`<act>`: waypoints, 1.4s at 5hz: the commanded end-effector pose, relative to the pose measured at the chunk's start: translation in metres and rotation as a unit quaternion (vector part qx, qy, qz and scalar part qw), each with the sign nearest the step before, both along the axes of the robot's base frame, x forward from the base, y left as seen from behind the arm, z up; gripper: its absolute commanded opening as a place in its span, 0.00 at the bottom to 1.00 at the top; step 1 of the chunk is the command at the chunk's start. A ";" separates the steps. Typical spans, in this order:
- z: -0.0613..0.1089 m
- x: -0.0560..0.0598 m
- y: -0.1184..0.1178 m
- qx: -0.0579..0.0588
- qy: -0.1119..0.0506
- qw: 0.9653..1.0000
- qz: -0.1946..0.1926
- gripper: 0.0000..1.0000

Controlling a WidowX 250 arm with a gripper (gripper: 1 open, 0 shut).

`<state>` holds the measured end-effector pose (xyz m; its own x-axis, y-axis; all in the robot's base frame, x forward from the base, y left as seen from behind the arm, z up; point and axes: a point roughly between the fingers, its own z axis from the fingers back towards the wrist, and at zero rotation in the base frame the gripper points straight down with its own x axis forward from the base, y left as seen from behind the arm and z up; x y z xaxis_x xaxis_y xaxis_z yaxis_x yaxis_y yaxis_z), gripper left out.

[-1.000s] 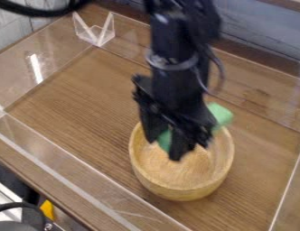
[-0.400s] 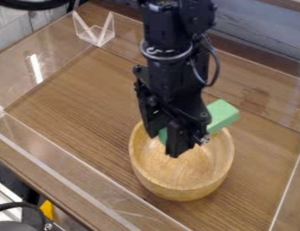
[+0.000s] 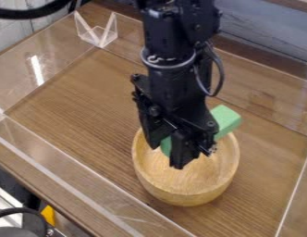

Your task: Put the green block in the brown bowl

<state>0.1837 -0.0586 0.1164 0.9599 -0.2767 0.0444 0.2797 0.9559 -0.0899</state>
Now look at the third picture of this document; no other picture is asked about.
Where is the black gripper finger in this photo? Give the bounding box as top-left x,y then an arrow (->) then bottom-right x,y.
137,102 -> 173,149
169,130 -> 200,169

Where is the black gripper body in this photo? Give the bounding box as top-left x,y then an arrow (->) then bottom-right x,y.
129,63 -> 221,157

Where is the green rectangular block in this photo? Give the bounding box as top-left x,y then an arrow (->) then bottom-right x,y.
160,105 -> 242,156

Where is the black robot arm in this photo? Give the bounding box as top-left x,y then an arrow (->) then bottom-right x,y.
130,0 -> 225,169

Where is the brown wooden bowl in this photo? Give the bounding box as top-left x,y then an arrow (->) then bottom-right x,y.
130,130 -> 240,206

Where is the yellow sticker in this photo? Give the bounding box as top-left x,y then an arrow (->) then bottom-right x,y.
41,205 -> 56,226

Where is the clear acrylic corner bracket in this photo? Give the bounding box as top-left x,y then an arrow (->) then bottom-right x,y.
73,12 -> 117,49

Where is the black cable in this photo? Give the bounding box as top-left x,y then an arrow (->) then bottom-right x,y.
0,206 -> 48,237

